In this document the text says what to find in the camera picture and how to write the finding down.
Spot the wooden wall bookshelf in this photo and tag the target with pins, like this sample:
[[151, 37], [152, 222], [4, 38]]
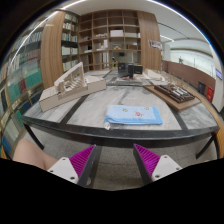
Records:
[[100, 40]]

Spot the brown architectural model on board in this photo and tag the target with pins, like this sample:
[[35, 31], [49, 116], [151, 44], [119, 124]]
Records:
[[176, 97]]

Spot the light blue towel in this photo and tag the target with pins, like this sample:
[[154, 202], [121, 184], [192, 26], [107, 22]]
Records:
[[133, 115]]

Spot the bookshelf with teal books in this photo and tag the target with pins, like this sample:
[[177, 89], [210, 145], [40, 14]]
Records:
[[20, 85]]

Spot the person's bare knee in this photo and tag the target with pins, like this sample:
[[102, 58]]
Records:
[[29, 153]]

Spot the marble table with black frame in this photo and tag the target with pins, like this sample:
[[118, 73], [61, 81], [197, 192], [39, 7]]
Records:
[[83, 119]]

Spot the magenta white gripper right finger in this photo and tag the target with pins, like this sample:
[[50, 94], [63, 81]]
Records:
[[153, 167]]

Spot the black box models on table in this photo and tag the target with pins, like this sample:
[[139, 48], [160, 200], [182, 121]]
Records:
[[128, 70]]

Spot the small pale architectural model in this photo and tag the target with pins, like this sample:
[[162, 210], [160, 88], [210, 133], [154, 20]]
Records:
[[153, 75]]

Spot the white architectural building model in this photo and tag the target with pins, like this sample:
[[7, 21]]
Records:
[[71, 85]]

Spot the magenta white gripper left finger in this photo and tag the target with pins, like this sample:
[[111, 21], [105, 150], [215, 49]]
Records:
[[77, 169]]

